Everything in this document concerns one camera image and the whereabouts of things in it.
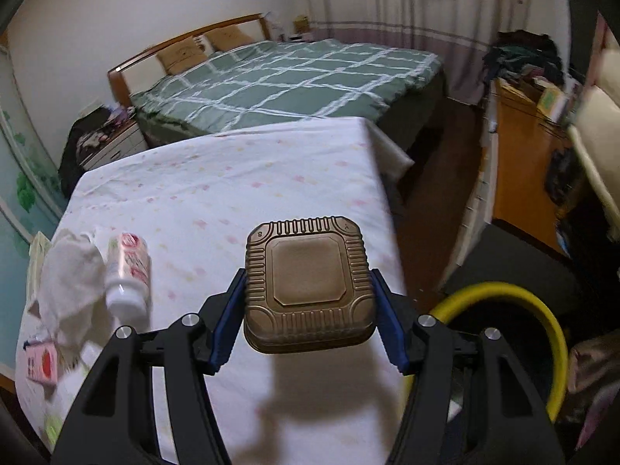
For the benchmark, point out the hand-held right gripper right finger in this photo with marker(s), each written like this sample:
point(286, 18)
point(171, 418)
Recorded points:
point(388, 322)

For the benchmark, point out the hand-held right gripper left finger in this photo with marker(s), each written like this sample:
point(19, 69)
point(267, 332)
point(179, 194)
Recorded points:
point(227, 330)

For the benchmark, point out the brown plastic food container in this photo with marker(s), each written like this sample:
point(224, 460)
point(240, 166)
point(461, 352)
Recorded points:
point(305, 271)

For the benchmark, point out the yellow hoop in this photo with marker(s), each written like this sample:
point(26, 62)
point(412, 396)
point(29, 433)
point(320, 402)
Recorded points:
point(552, 329)

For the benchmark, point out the white bottle with red label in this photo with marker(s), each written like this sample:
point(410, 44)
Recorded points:
point(128, 271)

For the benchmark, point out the white spotted tablecloth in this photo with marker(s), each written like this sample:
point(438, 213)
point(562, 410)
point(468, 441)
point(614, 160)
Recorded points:
point(218, 193)

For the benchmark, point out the white crumpled cloth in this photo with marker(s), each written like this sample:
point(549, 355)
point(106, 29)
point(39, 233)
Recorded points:
point(68, 276)

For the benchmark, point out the small pink carton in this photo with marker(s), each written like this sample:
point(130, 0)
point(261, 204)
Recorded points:
point(41, 363)

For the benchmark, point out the wooden desk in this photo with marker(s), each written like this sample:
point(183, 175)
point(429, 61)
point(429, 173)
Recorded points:
point(523, 164)

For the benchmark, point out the pink cloth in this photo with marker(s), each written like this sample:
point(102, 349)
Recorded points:
point(593, 378)

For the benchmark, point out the white nightstand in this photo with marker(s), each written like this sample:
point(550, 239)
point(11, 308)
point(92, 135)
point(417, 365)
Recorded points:
point(121, 143)

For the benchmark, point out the dark clothes heap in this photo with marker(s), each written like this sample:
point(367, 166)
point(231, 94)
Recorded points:
point(82, 150)

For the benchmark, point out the green plaid bedding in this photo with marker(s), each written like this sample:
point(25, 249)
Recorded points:
point(290, 77)

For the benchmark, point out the green flat box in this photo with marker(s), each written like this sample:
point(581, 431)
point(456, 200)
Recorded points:
point(550, 100)

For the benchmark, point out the tan pillow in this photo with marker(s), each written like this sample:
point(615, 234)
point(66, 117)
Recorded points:
point(227, 38)
point(181, 55)

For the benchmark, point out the wooden headboard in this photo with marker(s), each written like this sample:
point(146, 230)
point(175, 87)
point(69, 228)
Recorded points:
point(140, 55)

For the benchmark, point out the cream padded chair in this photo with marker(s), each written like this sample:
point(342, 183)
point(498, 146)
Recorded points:
point(598, 121)

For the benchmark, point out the pile of dark clothes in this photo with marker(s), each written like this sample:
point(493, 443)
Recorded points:
point(528, 55)

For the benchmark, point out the pale striped curtain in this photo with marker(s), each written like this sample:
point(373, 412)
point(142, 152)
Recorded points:
point(436, 5)

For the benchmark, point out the black monitor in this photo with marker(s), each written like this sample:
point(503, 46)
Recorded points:
point(581, 34)

